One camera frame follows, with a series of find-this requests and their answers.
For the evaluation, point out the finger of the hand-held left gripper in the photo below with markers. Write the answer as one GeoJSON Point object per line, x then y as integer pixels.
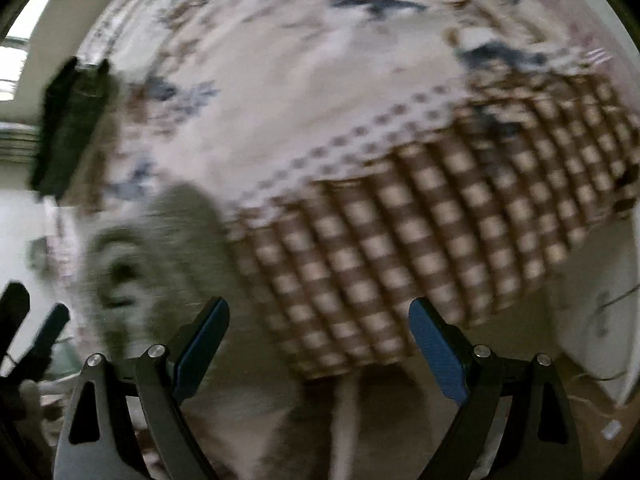
{"type": "Point", "coordinates": [49, 335]}
{"type": "Point", "coordinates": [14, 310]}

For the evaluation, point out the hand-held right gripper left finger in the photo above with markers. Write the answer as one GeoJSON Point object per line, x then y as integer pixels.
{"type": "Point", "coordinates": [200, 355]}

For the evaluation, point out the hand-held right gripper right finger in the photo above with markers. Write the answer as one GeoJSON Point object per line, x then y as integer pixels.
{"type": "Point", "coordinates": [440, 360]}

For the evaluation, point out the grey fleece blanket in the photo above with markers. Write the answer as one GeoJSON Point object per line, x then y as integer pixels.
{"type": "Point", "coordinates": [165, 240]}

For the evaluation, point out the white bedside cabinet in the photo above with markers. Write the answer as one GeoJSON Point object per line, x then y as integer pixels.
{"type": "Point", "coordinates": [585, 320]}

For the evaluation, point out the folded dark blue jeans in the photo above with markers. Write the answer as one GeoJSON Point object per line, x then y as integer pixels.
{"type": "Point", "coordinates": [67, 135]}

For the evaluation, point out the floral bedsheet with checked border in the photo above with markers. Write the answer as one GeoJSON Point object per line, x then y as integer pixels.
{"type": "Point", "coordinates": [300, 85]}

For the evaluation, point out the window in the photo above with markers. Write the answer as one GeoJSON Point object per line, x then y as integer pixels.
{"type": "Point", "coordinates": [30, 20]}

